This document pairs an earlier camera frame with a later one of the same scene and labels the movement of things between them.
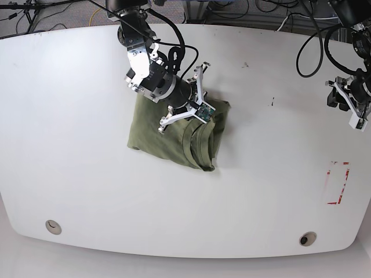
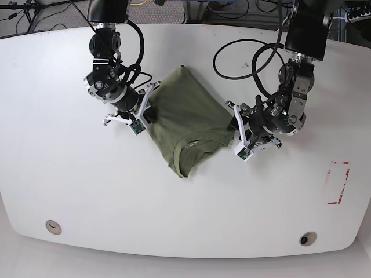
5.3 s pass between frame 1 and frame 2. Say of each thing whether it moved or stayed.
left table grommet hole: stayed
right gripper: moved
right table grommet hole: stayed
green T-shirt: moved
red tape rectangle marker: stayed
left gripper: moved
